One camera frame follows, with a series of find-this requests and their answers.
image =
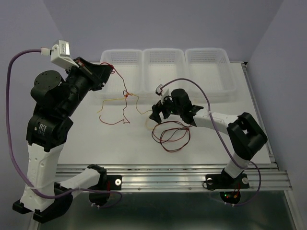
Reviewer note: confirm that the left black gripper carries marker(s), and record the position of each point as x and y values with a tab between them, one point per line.
98	74

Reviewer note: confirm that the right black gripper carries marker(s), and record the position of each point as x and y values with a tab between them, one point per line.
157	108

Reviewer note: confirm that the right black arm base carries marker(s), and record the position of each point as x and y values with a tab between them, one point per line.
230	187

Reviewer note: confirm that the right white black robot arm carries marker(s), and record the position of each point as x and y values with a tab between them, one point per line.
245	134

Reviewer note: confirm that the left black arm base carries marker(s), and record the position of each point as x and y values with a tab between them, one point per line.
107	193

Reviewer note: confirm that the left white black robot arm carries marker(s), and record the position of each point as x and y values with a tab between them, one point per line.
56	100

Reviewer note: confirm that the left white plastic basket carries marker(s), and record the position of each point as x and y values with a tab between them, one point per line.
128	75

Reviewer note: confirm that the white plastic basket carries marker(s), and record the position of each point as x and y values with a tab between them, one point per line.
161	65
210	68
128	75

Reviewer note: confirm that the middle white plastic basket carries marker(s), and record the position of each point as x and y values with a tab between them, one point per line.
161	65

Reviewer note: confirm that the right white plastic basket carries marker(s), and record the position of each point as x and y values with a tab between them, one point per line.
210	68

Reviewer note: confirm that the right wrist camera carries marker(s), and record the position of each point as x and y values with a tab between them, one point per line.
162	93

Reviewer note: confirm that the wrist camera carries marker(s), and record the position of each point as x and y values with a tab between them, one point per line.
162	93
60	54

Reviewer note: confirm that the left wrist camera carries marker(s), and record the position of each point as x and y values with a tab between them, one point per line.
60	54

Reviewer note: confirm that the aluminium frame rail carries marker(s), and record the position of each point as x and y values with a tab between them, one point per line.
189	178

